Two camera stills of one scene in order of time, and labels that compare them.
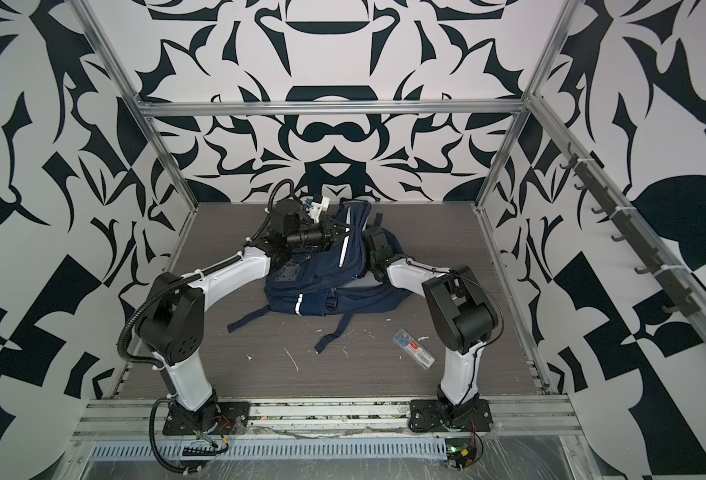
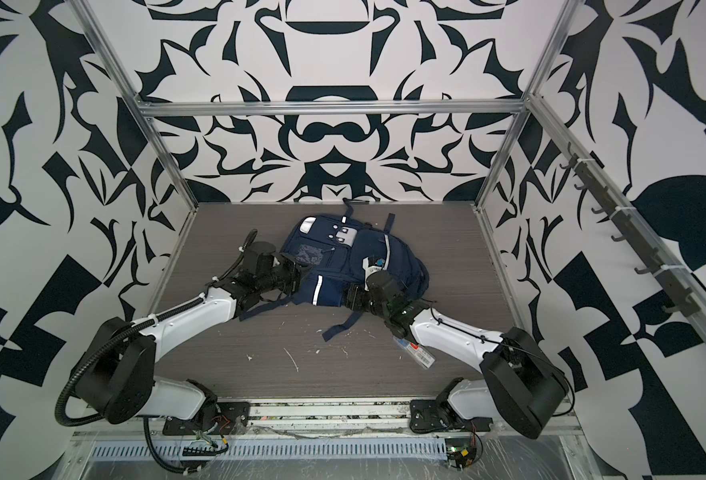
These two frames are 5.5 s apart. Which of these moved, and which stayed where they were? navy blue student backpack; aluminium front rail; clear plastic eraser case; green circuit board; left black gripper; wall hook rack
Moved: navy blue student backpack; left black gripper
Stayed: aluminium front rail; wall hook rack; clear plastic eraser case; green circuit board
